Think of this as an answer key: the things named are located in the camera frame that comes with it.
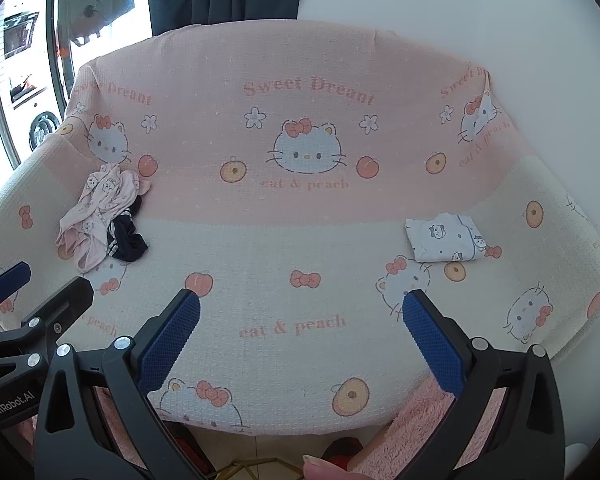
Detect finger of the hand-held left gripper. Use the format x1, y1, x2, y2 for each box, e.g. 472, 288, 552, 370
0, 276, 95, 361
0, 261, 32, 311

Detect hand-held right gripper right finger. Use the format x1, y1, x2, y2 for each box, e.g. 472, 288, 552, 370
402, 289, 566, 480

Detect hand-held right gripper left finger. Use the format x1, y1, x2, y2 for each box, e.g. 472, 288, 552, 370
34, 287, 216, 480

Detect pink printed pajama pants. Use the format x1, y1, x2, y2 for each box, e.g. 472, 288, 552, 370
55, 162, 153, 273

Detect person's right hand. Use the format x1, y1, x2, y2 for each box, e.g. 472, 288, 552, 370
302, 454, 361, 480

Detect navy striped garment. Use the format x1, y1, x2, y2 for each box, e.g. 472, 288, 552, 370
105, 195, 149, 263

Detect white printed folded garment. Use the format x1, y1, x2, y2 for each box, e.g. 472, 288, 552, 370
405, 212, 488, 263

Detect washing machine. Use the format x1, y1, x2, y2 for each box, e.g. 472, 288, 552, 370
28, 110, 62, 151

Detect pink cat printed blanket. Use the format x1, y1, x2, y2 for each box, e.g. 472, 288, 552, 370
0, 20, 600, 436

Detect built-in oven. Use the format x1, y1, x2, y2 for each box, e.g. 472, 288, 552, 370
1, 10, 41, 61

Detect grey rounded object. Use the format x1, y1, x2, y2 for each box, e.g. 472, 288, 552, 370
57, 0, 136, 43

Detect gold wire stool frame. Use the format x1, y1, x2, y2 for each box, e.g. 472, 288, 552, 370
215, 455, 301, 480

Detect window frame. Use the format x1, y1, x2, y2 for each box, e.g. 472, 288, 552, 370
45, 0, 76, 106

